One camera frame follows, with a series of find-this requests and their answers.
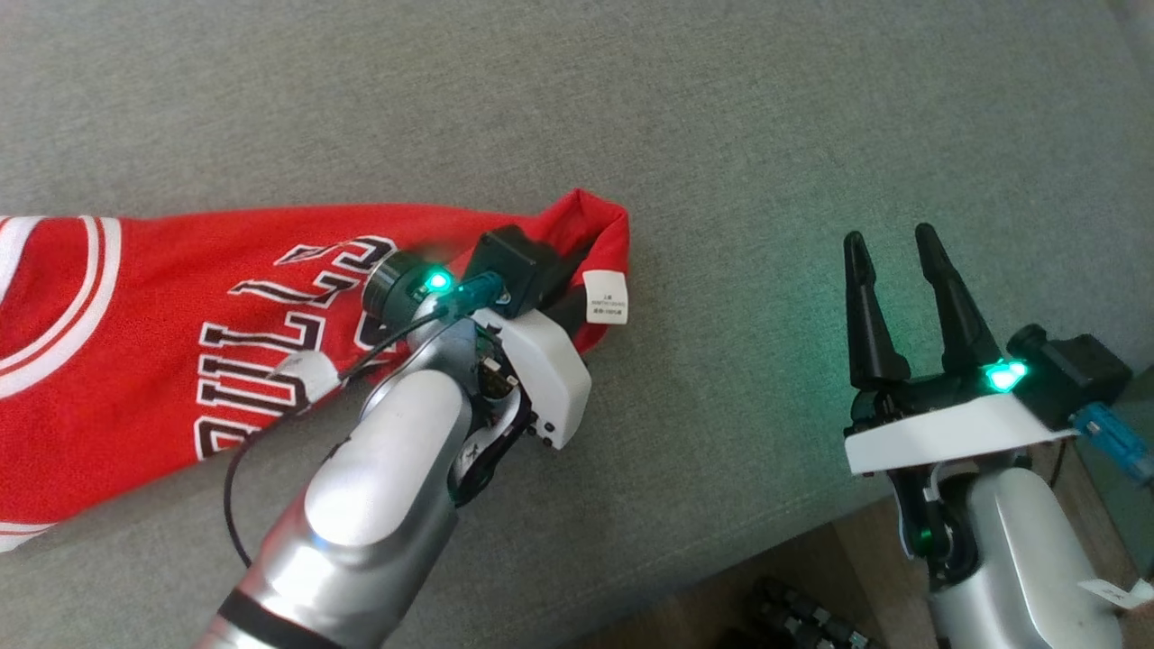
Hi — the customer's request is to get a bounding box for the red Bulls basketball jersey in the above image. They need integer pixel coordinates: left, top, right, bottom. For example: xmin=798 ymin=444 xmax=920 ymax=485
xmin=0 ymin=187 xmax=630 ymax=553

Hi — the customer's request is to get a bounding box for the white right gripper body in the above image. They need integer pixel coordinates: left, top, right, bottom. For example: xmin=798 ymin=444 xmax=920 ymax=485
xmin=845 ymin=370 xmax=1079 ymax=476

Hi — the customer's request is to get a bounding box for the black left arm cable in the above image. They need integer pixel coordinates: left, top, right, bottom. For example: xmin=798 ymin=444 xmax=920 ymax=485
xmin=224 ymin=273 xmax=502 ymax=569

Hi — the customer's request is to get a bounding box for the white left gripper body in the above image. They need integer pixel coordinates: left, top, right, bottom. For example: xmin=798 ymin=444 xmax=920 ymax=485
xmin=469 ymin=306 xmax=592 ymax=451

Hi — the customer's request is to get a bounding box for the white cable label tag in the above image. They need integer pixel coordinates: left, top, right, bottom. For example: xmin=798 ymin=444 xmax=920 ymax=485
xmin=1077 ymin=577 xmax=1154 ymax=607
xmin=270 ymin=350 xmax=342 ymax=408

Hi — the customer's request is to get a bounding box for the white left cable label tag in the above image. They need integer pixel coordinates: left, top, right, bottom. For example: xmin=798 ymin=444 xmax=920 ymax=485
xmin=270 ymin=350 xmax=342 ymax=408

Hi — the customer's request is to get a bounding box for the white right cable label tag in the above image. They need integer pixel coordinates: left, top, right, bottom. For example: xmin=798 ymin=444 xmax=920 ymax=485
xmin=1077 ymin=577 xmax=1154 ymax=607

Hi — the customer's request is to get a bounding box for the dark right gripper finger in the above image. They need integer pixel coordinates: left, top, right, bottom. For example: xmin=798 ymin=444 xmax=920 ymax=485
xmin=843 ymin=230 xmax=912 ymax=392
xmin=915 ymin=224 xmax=1003 ymax=376

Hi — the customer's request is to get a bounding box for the grey sofa ottoman cushion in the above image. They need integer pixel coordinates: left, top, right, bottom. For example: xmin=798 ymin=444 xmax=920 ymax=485
xmin=0 ymin=0 xmax=1154 ymax=649

